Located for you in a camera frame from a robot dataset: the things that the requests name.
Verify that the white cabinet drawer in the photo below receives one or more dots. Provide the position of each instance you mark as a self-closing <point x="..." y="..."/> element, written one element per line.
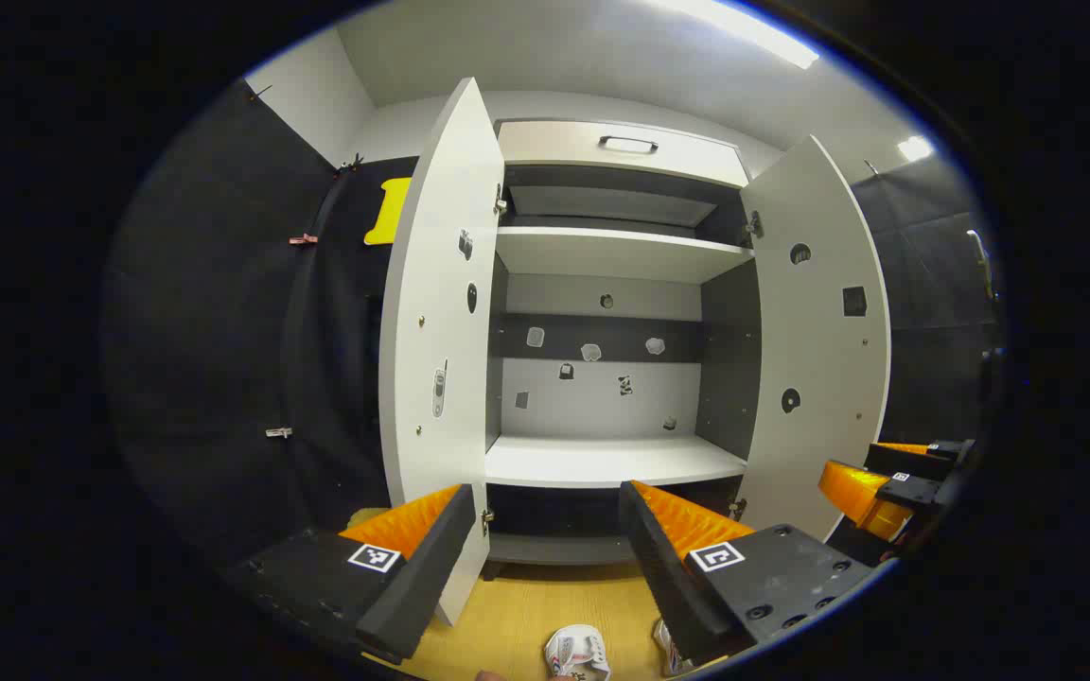
<point x="564" y="151"/>

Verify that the small ceiling light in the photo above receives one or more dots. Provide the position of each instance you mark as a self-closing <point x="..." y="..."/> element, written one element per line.
<point x="915" y="148"/>

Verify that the silver clip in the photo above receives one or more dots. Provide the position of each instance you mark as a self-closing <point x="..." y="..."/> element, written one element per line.
<point x="278" y="432"/>

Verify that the black clip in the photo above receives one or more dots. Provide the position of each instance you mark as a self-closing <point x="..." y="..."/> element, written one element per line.
<point x="349" y="165"/>

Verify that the white shoe cabinet door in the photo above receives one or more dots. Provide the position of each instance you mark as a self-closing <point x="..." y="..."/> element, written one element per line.
<point x="431" y="331"/>
<point x="819" y="350"/>

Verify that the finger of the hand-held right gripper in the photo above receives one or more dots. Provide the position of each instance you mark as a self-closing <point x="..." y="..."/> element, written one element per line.
<point x="914" y="463"/>
<point x="914" y="492"/>

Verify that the pink clip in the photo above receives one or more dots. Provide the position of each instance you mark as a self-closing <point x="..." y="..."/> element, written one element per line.
<point x="303" y="239"/>

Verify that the white canvas shoe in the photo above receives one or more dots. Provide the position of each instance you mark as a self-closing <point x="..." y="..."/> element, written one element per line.
<point x="666" y="645"/>
<point x="578" y="653"/>

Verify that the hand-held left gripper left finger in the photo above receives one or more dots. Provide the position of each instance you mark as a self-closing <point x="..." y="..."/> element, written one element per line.
<point x="422" y="586"/>

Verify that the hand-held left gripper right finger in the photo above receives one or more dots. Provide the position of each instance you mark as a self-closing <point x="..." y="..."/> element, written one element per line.
<point x="659" y="577"/>

